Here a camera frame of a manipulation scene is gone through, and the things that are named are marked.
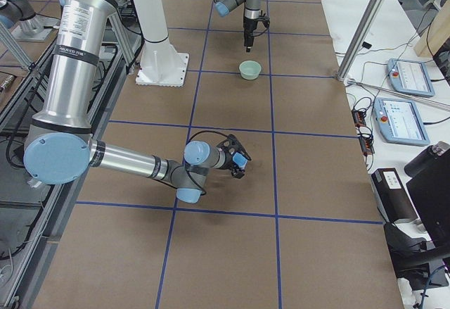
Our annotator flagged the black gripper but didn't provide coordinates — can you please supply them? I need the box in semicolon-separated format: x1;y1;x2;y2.
215;134;252;178
243;15;270;53

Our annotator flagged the light green ceramic bowl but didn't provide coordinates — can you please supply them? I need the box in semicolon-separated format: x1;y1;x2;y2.
238;61;262;80

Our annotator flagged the black water bottle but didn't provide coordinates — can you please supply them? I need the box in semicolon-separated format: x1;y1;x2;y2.
404;141;449;177

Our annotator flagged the aluminium frame post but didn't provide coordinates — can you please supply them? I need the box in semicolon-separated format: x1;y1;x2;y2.
337;0;384;82

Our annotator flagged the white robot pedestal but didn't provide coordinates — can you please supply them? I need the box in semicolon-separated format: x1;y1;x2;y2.
134;0;189;87

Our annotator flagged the black power adapter box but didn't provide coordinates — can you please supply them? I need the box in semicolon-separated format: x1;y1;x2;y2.
371;168;417;224

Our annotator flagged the aluminium side frame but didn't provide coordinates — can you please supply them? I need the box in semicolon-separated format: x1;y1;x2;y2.
1;0;131;308

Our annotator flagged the far teach pendant tablet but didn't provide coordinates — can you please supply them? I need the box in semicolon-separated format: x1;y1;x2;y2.
387;58;435;98

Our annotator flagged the small black square device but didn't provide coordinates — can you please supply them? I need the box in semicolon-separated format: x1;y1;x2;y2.
362;42;372;49

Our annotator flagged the thin metal rod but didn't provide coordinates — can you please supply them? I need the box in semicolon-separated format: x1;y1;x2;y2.
347;80;450;111

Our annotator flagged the teach pendant tablet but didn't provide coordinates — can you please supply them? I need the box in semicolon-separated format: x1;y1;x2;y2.
373;97;430;146
387;58;435;98

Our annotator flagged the black computer monitor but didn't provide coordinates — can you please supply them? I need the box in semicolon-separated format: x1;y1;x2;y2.
406;151;449;246

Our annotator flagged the near teach pendant tablet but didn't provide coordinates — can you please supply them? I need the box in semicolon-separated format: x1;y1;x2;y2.
373;97;430;146

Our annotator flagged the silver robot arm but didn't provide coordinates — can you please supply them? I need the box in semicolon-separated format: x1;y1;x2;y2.
23;0;250;203
213;0;270;53

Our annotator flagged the light blue plastic cup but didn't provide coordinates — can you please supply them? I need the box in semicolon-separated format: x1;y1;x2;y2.
233;153;248;170

